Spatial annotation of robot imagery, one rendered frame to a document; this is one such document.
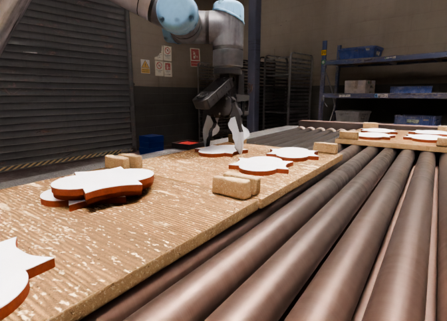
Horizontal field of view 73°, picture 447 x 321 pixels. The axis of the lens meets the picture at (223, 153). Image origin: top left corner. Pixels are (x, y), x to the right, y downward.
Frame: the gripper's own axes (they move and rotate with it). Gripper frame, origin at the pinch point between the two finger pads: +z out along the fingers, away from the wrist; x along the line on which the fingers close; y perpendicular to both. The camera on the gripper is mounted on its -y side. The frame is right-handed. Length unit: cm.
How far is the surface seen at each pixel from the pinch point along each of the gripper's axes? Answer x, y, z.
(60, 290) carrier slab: -23, -51, 2
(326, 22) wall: 144, 498, -154
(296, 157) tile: -19.8, 0.9, -0.2
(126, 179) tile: -10.4, -35.9, -1.0
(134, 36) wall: 437, 314, -130
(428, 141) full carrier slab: -42, 50, -1
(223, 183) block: -20.4, -27.0, -0.3
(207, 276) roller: -29, -42, 4
